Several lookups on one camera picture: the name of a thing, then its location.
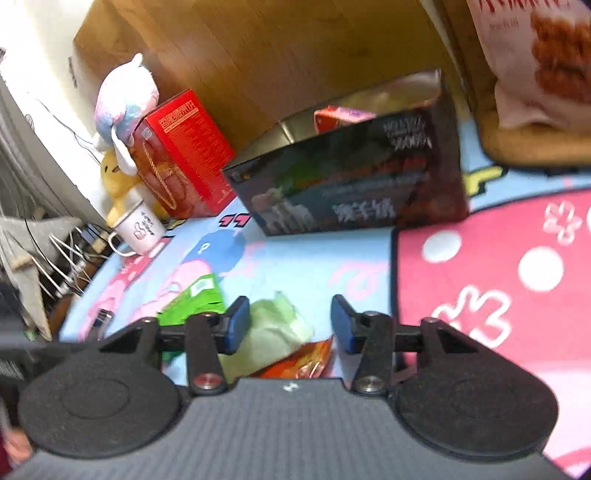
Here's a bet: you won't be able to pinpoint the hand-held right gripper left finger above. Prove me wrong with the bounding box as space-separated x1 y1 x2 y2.
98 295 252 397

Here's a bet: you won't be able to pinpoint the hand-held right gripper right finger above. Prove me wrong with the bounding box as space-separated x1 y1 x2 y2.
331 294 483 397

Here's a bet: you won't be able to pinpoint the light green snack packet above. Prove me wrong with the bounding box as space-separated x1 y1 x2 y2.
219 291 315 379

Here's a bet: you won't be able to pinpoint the bright green snack packet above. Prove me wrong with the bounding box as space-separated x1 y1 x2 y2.
157 273 227 326

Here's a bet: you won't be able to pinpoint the red orange snack packet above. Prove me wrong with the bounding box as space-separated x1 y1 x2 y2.
259 336 334 379

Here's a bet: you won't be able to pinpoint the black printed box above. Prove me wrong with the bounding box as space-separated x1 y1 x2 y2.
222 69 471 237

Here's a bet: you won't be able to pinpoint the cartoon pig printed blanket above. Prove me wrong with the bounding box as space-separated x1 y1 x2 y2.
60 115 591 480

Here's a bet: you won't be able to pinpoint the white enamel mug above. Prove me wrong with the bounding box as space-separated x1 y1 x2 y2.
107 200 166 257

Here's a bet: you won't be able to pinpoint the red gift box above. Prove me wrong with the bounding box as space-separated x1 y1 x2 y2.
131 89 237 220

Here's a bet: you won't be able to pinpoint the yellow duck plush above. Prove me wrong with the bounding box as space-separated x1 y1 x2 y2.
100 150 169 227

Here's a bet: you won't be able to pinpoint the pastel plush toy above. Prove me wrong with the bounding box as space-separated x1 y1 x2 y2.
95 53 160 176

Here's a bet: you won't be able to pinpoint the wood grain board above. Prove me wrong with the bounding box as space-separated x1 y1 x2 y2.
73 0 467 153

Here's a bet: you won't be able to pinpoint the large pink snack bag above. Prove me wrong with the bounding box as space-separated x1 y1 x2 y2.
466 0 591 132

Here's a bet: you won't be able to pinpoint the white wire hangers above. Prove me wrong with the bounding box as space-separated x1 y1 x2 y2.
23 222 112 298

